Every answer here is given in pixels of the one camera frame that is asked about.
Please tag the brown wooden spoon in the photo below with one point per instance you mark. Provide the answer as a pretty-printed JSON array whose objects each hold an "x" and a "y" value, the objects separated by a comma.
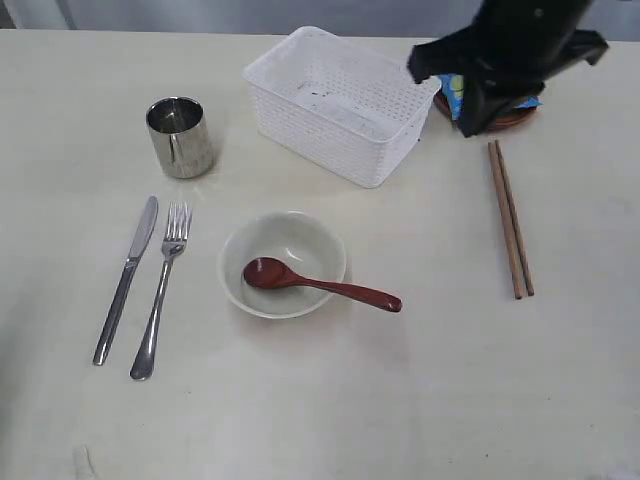
[{"x": 271, "y": 274}]

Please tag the white speckled bowl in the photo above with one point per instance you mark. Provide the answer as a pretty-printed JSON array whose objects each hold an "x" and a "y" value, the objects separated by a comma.
[{"x": 302, "y": 242}]

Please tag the silver foil packet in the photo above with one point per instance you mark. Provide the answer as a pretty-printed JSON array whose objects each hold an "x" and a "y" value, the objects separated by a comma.
[{"x": 180, "y": 137}]

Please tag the silver metal fork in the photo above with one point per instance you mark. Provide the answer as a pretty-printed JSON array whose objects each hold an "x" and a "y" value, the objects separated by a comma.
[{"x": 174, "y": 243}]

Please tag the brown round plate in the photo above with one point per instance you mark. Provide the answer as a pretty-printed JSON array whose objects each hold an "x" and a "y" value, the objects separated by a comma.
[{"x": 504, "y": 121}]

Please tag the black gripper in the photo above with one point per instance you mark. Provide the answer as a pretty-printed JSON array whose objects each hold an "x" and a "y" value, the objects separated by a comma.
[{"x": 524, "y": 41}]

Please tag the blue chips snack bag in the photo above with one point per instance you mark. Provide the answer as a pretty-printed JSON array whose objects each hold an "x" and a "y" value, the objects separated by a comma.
[{"x": 452, "y": 86}]

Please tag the brown wooden chopstick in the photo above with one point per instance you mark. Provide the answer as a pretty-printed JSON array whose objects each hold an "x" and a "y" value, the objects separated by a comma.
[
  {"x": 506, "y": 219},
  {"x": 515, "y": 222}
]

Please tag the white perforated plastic basket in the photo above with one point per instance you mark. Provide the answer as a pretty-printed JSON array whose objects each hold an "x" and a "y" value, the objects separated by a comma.
[{"x": 346, "y": 108}]

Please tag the grey backdrop curtain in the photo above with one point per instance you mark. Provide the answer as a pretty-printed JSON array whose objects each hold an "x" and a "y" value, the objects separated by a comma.
[{"x": 348, "y": 18}]

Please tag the silver metal table knife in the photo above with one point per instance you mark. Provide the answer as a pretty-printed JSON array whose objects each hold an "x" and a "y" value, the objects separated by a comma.
[{"x": 138, "y": 246}]

